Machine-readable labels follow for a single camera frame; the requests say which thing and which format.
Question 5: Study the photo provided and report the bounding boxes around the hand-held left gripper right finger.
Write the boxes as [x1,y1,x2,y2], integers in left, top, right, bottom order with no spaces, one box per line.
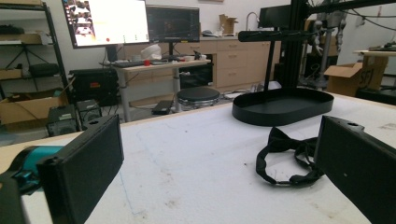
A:
[313,115,396,224]

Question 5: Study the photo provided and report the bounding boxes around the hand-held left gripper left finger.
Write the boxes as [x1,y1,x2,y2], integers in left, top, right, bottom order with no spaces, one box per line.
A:
[36,114,125,224]

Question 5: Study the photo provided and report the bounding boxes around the black bow tie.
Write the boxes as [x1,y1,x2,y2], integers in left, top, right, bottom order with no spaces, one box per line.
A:
[255,126,327,188]

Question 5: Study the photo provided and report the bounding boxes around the black stand with oval tray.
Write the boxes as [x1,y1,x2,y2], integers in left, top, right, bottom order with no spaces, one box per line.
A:
[231,29,335,128]

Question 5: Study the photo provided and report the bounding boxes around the black electronic box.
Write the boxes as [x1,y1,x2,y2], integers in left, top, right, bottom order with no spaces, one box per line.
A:
[46,104,79,138]
[76,98,104,128]

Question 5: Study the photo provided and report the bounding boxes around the large open cardboard box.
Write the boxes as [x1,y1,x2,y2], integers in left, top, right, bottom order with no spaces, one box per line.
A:
[0,88,70,126]

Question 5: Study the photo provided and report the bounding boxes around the large black case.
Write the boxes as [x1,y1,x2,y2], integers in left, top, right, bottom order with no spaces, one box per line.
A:
[68,67,120,106]

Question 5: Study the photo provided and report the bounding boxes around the printed cardboard box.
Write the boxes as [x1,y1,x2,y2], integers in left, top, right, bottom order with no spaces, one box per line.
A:
[323,55,389,98]

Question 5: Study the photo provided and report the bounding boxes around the flat black device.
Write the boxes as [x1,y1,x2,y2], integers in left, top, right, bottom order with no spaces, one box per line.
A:
[150,99,175,116]

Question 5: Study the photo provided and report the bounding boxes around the wooden side table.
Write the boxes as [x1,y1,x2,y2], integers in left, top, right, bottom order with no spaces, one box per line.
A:
[352,49,396,59]

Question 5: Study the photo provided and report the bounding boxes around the black keyboard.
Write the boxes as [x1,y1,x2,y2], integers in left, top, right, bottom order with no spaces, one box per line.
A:
[112,60,147,69]

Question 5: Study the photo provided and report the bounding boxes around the light wooden standing desk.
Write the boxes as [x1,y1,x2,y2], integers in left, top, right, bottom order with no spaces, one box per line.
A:
[99,58,212,123]

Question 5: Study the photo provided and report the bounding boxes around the black metal shelf rack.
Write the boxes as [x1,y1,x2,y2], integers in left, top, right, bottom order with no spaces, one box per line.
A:
[0,0,70,101]

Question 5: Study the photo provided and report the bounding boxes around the white rounded object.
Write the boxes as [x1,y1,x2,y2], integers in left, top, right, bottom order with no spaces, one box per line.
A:
[140,43,163,62]

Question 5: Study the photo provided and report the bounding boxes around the round black stool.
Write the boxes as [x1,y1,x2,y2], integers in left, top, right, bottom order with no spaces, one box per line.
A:
[176,86,221,110]

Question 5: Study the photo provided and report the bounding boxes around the lit computer monitor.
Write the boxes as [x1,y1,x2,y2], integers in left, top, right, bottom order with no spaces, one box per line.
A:
[61,0,150,49]

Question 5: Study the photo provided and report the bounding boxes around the light wooden cabinet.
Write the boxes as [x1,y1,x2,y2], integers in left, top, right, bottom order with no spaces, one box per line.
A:
[123,35,282,93]

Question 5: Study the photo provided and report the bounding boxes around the small black monitor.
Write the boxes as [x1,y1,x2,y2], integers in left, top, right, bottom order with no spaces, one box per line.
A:
[258,4,292,30]

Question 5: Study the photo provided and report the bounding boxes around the dark computer monitor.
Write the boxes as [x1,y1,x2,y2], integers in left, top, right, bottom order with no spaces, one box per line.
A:
[146,4,201,44]

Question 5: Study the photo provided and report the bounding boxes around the metal faucet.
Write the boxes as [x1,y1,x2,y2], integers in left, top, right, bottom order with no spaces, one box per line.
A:
[245,11,262,32]

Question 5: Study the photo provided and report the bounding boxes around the small open cardboard box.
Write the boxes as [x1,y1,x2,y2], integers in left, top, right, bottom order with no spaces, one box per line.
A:
[218,13,239,36]

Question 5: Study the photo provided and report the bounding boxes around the black metal frame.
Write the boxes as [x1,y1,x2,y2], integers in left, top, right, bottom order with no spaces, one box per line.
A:
[280,0,396,91]

